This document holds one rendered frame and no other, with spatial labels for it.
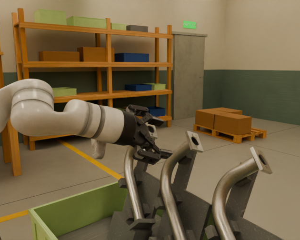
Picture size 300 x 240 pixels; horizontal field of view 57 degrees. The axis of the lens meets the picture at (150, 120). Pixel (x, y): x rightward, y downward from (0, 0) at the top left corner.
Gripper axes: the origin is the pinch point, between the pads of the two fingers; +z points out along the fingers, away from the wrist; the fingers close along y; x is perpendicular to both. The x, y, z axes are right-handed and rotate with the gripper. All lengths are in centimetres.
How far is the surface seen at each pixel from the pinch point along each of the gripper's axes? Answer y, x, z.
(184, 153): -2.4, 1.2, 7.0
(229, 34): 549, 142, 522
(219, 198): -16.2, -2.8, 9.1
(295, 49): 386, 42, 547
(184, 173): -4.9, 6.6, 11.1
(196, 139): -0.4, -2.7, 8.8
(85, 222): -4.5, 45.5, 0.7
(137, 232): -15.1, 23.0, 4.5
